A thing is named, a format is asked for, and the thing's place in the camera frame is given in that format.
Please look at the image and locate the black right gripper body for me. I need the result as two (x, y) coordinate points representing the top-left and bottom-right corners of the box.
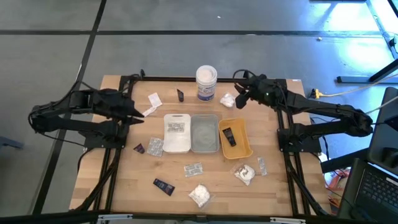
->
(244, 74), (285, 105)

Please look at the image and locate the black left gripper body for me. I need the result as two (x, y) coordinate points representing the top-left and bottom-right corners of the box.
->
(93, 90), (135, 121)

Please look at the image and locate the small white packet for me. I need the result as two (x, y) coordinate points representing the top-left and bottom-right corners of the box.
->
(142, 106), (157, 118)

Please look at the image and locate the clear bag of cotton pads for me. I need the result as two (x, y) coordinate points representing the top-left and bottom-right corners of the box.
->
(219, 92), (236, 108)
(188, 184), (215, 208)

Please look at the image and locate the white wipe packet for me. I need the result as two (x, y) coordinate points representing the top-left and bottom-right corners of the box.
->
(147, 92), (164, 108)

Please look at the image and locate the dark blue toiletry tube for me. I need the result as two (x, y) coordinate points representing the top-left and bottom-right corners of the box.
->
(152, 178), (176, 197)
(221, 127), (238, 147)

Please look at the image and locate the narrow bandage strip pack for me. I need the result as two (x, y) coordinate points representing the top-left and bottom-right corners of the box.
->
(257, 156), (268, 177)

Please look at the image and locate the vanity pack labelled bag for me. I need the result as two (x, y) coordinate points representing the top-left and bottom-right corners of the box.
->
(230, 163), (256, 187)

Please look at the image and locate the disinfecting wipes canister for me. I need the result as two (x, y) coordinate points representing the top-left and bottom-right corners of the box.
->
(195, 64), (218, 103)

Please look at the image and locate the white plastic bin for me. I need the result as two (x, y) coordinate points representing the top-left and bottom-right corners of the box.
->
(162, 113), (192, 154)

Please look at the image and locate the yellow plastic bin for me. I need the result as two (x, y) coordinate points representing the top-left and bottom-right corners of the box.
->
(218, 117), (254, 160)

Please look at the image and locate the grey plastic bin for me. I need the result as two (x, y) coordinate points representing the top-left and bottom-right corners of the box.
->
(190, 114), (220, 154)

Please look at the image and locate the black desk foot bar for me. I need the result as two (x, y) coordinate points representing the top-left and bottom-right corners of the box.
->
(336, 58), (398, 84)

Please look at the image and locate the blue grey floor object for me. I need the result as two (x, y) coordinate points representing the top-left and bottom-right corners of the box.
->
(0, 136), (25, 151)

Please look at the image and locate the orange item on floor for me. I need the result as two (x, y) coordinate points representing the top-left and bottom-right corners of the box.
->
(323, 169), (343, 215)

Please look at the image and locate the black slanted desk leg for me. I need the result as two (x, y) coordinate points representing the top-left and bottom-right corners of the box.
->
(365, 0), (398, 60)

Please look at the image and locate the black monitor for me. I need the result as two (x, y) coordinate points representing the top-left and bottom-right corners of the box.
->
(366, 86), (398, 177)

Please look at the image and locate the black laptop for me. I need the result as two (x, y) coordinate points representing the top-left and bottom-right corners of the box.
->
(337, 157), (398, 224)

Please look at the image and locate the yellow floor cable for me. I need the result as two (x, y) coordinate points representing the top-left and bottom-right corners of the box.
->
(320, 73), (398, 97)

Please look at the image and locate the black camera rig bar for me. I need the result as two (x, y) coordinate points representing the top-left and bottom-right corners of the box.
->
(0, 210), (398, 224)

